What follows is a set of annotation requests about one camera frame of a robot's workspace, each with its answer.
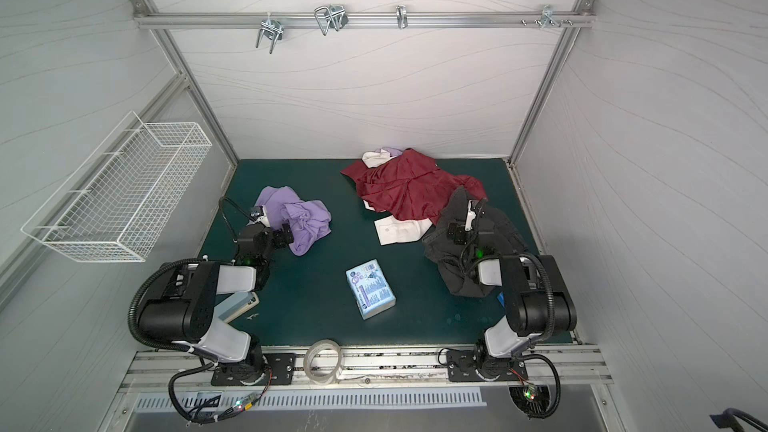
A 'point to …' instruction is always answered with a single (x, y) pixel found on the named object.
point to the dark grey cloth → (471, 230)
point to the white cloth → (393, 230)
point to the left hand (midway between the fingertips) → (278, 218)
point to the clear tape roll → (317, 345)
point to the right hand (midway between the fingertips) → (473, 212)
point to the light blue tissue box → (370, 290)
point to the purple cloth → (310, 220)
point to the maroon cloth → (408, 185)
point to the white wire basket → (117, 202)
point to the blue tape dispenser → (501, 298)
